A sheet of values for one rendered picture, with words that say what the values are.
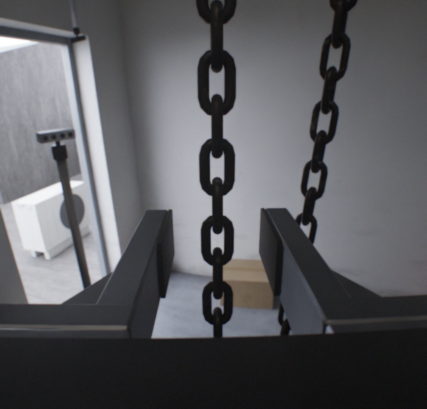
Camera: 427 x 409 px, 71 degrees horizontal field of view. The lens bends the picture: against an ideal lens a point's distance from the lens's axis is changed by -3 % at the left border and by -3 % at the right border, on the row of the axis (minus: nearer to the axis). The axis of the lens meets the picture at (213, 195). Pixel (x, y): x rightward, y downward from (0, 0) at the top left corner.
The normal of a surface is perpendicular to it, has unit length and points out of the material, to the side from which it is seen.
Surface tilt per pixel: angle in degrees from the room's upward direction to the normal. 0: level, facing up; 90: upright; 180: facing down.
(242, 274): 0
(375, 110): 90
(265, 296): 90
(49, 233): 90
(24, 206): 90
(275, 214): 3
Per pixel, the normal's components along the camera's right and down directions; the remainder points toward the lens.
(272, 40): -0.29, 0.32
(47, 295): -0.04, -0.94
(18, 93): 0.96, 0.06
